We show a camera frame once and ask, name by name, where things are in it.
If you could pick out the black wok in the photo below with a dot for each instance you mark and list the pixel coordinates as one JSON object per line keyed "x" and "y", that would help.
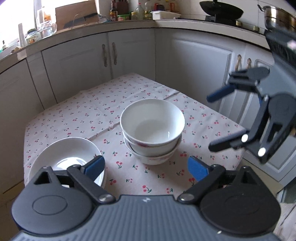
{"x": 221, "y": 11}

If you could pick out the white kitchen cabinets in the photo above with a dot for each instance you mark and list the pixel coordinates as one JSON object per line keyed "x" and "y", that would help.
{"x": 193, "y": 57}

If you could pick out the white bowl pink flowers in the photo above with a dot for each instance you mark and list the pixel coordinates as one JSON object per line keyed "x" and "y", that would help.
{"x": 153, "y": 160}
{"x": 155, "y": 151}

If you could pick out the white plate fruit print top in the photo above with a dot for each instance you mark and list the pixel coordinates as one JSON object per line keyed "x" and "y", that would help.
{"x": 64, "y": 153}

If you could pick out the glass pitcher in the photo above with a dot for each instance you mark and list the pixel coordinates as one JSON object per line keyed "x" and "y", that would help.
{"x": 45, "y": 24}

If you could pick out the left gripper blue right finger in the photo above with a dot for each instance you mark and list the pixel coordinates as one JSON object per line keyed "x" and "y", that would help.
{"x": 207, "y": 175}

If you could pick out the cherry print tablecloth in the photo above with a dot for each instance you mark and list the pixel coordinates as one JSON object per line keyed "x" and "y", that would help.
{"x": 94, "y": 114}

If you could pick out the steel pot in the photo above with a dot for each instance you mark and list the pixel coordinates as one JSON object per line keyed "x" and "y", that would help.
{"x": 275, "y": 17}

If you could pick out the knife block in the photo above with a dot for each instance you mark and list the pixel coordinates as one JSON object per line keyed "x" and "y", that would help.
{"x": 122, "y": 7}

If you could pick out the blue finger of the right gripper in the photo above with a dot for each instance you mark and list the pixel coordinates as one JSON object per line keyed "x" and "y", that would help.
{"x": 221, "y": 93}
{"x": 227, "y": 141}

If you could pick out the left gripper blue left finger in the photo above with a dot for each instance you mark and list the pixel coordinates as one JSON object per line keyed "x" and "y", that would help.
{"x": 91, "y": 171}

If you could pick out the white plastic tray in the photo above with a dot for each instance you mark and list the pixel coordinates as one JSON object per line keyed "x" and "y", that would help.
{"x": 164, "y": 15}

